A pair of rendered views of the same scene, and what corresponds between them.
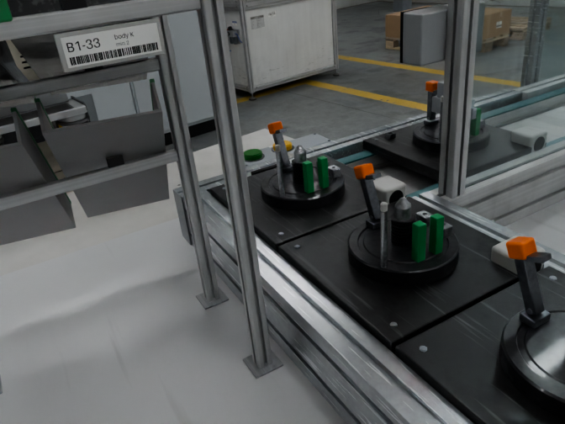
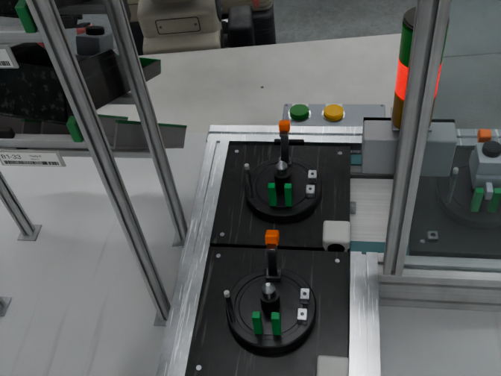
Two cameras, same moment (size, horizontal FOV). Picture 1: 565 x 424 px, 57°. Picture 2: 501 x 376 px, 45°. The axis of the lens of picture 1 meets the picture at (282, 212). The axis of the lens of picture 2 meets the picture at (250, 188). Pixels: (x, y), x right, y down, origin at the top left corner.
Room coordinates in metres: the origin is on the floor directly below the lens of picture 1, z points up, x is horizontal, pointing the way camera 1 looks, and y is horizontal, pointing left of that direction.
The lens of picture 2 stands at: (0.20, -0.45, 1.82)
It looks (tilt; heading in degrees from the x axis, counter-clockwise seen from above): 49 degrees down; 40
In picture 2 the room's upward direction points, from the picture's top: 8 degrees counter-clockwise
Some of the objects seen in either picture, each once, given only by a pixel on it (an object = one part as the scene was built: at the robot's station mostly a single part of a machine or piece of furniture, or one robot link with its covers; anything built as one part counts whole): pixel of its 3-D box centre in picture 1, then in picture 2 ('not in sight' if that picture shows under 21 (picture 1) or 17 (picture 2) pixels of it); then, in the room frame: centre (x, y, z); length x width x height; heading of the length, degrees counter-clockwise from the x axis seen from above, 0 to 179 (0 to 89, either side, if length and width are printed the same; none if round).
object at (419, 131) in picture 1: (450, 135); not in sight; (0.94, -0.34, 0.98); 0.14 x 0.14 x 0.02
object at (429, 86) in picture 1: (435, 101); not in sight; (0.98, -0.32, 1.04); 0.04 x 0.02 x 0.08; 27
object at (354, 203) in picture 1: (301, 167); (282, 177); (0.78, -0.04, 1.01); 0.24 x 0.24 x 0.13; 27
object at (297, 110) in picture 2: (252, 156); (299, 113); (0.99, 0.05, 0.96); 0.04 x 0.04 x 0.02
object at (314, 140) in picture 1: (283, 161); (333, 124); (1.02, -0.01, 0.93); 0.21 x 0.07 x 0.06; 117
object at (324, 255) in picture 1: (403, 225); (270, 298); (0.56, -0.15, 1.01); 0.24 x 0.24 x 0.13; 27
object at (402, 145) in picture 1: (449, 145); not in sight; (0.94, -0.34, 0.96); 0.24 x 0.24 x 0.02; 27
